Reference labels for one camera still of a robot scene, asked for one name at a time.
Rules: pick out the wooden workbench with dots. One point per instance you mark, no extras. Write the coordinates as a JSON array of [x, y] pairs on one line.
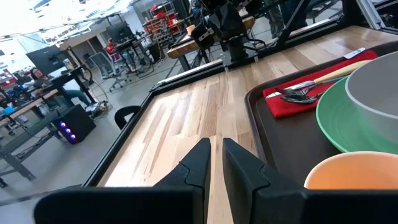
[[182, 48]]

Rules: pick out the black computer tower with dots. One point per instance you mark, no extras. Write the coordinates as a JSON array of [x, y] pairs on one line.
[[77, 121]]

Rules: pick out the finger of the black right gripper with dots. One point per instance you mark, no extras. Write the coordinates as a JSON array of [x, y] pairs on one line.
[[237, 23], [224, 21]]

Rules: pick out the dark monitor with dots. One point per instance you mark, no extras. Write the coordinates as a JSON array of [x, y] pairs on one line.
[[119, 31], [46, 59]]

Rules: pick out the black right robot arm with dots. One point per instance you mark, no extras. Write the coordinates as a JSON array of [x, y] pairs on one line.
[[237, 48]]

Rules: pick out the long silver bar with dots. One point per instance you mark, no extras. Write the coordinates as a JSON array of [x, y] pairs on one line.
[[186, 74]]

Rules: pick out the grey office chair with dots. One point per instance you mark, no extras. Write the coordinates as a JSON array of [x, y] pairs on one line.
[[102, 63]]

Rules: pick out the silver aluminium extrusion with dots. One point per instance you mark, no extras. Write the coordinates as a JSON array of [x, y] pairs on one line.
[[371, 15]]

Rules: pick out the orange cup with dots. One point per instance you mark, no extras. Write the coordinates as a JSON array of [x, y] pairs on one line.
[[351, 171]]

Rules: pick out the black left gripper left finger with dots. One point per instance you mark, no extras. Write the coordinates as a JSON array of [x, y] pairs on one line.
[[124, 205]]

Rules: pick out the shelf with red bins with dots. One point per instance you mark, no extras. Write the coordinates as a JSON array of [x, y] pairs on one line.
[[161, 28]]

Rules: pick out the black desk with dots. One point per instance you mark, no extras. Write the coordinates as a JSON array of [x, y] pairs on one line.
[[133, 44]]

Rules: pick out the grey bowl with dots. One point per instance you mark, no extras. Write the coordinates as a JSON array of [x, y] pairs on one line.
[[379, 93]]

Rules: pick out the brown plastic tray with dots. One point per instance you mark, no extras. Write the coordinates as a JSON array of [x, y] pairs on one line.
[[289, 143]]

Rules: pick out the wood-top desk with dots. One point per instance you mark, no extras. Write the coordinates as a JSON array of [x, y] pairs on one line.
[[28, 105]]

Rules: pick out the red cloth napkin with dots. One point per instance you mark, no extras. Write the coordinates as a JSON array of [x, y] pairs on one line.
[[286, 110]]

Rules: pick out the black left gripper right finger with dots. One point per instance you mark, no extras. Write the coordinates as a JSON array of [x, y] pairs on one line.
[[280, 208]]

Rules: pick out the person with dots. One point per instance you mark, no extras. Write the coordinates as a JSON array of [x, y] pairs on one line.
[[111, 49], [275, 18], [40, 81]]

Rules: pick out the green plate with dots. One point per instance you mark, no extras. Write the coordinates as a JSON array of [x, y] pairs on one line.
[[332, 118]]

